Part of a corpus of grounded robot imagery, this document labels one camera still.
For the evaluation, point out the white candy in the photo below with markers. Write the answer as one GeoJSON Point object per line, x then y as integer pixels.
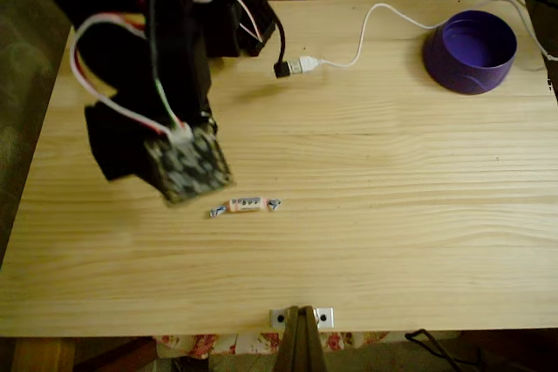
{"type": "Point", "coordinates": [246, 204]}

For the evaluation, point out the purple bowl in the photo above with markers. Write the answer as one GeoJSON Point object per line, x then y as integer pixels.
{"type": "Point", "coordinates": [462, 80]}

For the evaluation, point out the floral cloth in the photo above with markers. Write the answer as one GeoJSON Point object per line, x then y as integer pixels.
{"type": "Point", "coordinates": [200, 343]}

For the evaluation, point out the light wooden table leg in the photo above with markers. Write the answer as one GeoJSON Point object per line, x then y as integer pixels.
{"type": "Point", "coordinates": [43, 354]}

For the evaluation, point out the bare camera circuit board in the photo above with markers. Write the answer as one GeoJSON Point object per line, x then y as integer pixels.
{"type": "Point", "coordinates": [192, 167]}

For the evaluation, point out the brown wooden post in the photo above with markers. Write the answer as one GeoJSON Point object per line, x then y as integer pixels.
{"type": "Point", "coordinates": [301, 346]}

